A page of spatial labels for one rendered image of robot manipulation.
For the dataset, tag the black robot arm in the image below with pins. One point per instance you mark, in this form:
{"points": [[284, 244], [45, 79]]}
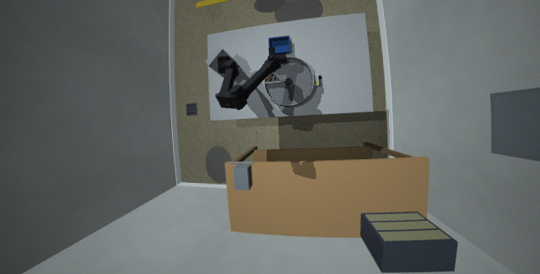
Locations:
{"points": [[236, 97]]}

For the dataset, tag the blue crate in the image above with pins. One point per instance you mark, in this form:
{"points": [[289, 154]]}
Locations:
{"points": [[281, 44]]}

